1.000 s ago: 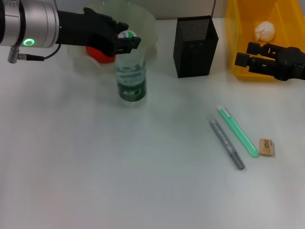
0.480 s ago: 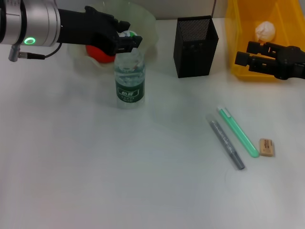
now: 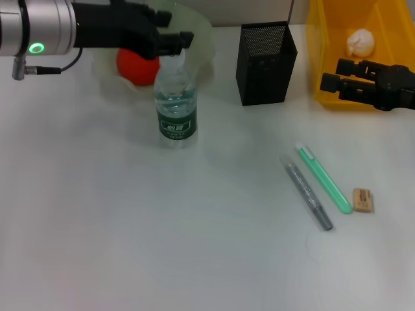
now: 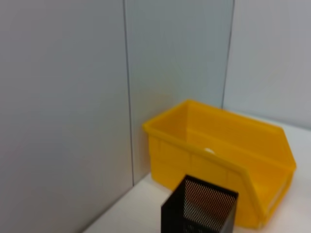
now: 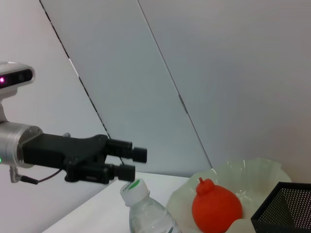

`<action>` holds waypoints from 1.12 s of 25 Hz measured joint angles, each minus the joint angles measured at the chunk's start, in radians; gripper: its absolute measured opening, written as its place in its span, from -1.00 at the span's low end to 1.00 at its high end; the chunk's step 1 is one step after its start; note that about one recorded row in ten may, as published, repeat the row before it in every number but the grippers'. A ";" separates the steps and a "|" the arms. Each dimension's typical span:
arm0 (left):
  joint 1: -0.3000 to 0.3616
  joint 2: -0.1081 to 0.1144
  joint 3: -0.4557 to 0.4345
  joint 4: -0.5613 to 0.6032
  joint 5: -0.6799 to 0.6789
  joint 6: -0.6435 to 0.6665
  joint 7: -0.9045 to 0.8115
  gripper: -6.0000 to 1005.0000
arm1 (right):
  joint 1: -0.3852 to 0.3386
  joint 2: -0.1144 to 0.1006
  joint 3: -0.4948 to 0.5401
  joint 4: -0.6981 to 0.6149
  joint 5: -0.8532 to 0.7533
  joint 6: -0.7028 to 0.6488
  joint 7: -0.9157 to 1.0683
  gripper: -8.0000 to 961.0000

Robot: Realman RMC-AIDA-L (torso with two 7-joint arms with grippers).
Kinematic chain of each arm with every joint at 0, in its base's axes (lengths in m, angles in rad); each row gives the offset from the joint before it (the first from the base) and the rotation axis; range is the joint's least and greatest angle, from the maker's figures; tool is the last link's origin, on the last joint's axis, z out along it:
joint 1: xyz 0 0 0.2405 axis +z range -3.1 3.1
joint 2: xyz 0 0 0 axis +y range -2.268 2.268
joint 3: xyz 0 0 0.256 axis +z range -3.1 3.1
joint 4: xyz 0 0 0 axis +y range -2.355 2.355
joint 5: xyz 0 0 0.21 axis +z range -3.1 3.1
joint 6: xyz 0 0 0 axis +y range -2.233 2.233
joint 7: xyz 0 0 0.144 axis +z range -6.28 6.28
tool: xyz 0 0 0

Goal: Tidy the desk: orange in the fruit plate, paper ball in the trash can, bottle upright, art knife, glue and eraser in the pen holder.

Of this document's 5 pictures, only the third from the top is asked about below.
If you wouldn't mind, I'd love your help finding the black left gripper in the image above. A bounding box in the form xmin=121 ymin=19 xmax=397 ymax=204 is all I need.
xmin=72 ymin=0 xmax=195 ymax=62

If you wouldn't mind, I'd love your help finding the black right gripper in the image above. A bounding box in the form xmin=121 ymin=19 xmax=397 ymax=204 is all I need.
xmin=320 ymin=58 xmax=415 ymax=112

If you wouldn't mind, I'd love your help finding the white paper ball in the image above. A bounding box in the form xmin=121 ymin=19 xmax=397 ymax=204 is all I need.
xmin=346 ymin=28 xmax=377 ymax=57

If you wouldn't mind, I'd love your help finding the orange fruit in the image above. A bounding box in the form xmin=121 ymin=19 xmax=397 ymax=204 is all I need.
xmin=116 ymin=47 xmax=161 ymax=87

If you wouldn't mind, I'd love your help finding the clear green-label water bottle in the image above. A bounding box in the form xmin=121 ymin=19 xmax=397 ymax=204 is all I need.
xmin=153 ymin=47 xmax=199 ymax=150

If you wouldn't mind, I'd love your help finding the green pen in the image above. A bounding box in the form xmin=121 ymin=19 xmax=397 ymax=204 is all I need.
xmin=294 ymin=142 xmax=354 ymax=216

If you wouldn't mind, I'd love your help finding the beige eraser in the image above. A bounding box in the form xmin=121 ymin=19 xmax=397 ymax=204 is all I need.
xmin=351 ymin=187 xmax=377 ymax=214

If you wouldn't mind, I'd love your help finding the grey marker pen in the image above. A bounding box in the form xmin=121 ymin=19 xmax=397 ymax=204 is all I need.
xmin=279 ymin=154 xmax=335 ymax=233

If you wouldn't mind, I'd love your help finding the pale green glass fruit bowl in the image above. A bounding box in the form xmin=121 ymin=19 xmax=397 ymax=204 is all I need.
xmin=90 ymin=0 xmax=217 ymax=98

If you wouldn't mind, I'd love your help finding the black mesh pen holder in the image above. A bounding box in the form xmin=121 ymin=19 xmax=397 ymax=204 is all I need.
xmin=235 ymin=20 xmax=299 ymax=107

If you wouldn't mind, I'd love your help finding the yellow plastic bin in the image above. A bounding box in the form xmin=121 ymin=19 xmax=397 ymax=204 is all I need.
xmin=305 ymin=0 xmax=415 ymax=111

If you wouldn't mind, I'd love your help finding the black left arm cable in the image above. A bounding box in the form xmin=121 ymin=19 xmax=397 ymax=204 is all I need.
xmin=24 ymin=47 xmax=84 ymax=76

